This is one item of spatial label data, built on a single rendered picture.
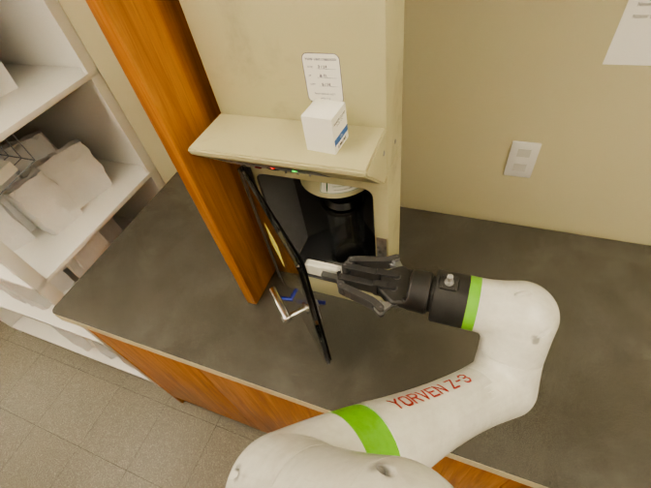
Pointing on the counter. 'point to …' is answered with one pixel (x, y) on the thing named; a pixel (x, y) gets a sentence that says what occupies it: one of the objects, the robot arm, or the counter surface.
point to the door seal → (303, 270)
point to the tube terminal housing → (250, 106)
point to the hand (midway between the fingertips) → (324, 269)
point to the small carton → (325, 126)
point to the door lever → (285, 306)
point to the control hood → (294, 147)
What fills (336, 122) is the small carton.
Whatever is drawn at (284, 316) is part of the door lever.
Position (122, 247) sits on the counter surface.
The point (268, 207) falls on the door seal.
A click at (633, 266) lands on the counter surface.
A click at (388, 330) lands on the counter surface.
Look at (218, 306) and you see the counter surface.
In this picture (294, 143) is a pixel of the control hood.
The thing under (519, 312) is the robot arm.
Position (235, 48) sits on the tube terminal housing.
